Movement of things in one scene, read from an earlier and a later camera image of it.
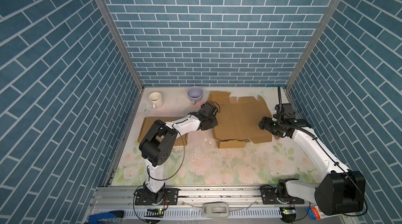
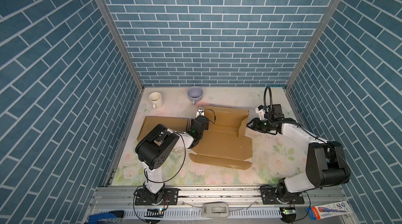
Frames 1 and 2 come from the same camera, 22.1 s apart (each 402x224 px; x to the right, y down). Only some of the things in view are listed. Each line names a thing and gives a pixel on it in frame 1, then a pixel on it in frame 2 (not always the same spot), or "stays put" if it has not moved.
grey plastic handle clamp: [215, 210] stays put
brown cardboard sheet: [238, 119] to [221, 144]
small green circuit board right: [289, 211] stays put
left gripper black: [214, 121] to [205, 126]
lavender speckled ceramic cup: [194, 94] stays put
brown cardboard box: [181, 141] stays put
